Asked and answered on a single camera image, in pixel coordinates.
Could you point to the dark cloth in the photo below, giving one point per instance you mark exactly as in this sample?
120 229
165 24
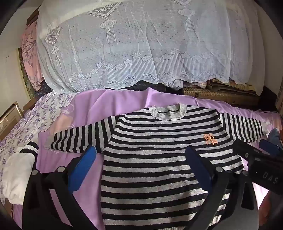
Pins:
143 85

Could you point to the pink floral cloth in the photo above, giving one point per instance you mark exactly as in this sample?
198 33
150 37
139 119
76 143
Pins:
29 57

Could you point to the white lace cover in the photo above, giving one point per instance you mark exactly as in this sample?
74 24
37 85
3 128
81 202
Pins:
137 44

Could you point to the green patterned cloth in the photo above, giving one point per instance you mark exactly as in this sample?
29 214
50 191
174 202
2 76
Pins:
25 75

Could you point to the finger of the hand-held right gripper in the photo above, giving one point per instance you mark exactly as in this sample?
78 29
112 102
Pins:
246 149
268 146

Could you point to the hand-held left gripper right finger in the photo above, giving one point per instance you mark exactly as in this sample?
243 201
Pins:
197 165

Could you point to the white garment with striped cuff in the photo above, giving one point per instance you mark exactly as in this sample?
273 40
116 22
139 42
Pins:
17 174

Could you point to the brown woven mat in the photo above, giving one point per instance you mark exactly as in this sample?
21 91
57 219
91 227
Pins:
212 94

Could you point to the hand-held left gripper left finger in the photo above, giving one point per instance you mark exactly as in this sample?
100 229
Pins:
83 163

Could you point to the black white striped sweater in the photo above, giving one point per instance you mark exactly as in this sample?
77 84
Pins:
154 154

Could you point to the purple blanket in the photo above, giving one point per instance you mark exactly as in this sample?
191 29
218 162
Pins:
92 106

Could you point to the pale lavender cloth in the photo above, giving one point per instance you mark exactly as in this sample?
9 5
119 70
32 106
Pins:
174 83

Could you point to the purple floral bedsheet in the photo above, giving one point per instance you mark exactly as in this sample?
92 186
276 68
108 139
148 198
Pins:
28 123

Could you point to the wooden frame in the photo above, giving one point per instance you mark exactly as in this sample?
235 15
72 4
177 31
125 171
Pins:
11 117

